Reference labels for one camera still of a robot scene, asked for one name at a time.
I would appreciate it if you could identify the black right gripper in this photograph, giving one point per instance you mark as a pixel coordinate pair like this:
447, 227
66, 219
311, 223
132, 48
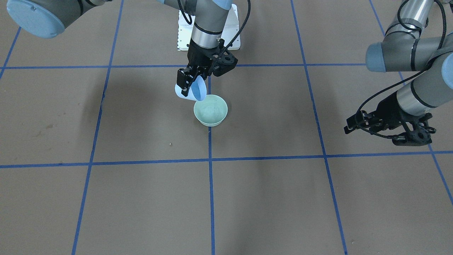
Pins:
196, 57

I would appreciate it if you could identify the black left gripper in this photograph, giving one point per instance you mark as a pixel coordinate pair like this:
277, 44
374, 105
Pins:
390, 111

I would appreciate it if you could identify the light blue plastic cup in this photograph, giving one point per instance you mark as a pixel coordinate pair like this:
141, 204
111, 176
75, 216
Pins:
197, 91

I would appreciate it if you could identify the pale green ceramic bowl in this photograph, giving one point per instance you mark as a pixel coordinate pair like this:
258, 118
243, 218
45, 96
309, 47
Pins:
211, 111

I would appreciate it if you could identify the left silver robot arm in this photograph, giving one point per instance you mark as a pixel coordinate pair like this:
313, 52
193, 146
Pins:
404, 50

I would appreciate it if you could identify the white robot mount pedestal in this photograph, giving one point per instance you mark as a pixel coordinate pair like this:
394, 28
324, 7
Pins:
185, 31

